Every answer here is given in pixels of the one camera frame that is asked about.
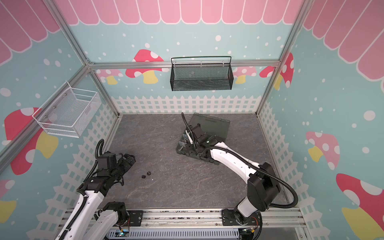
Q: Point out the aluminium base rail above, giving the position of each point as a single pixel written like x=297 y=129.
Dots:
x=211 y=218

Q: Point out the silver bolt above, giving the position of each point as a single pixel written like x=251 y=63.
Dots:
x=181 y=146

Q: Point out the grey plastic organizer box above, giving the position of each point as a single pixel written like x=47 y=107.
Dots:
x=210 y=125

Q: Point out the white wire wall basket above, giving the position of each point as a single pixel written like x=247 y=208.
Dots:
x=68 y=112

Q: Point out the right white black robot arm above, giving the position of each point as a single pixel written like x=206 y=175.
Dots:
x=263 y=185

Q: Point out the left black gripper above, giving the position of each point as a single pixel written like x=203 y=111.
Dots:
x=126 y=165

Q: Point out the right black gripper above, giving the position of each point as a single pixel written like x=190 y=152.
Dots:
x=190 y=140

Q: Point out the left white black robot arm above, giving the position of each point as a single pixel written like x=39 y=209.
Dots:
x=87 y=221

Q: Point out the black mesh wall basket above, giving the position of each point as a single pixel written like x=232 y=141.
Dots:
x=207 y=73

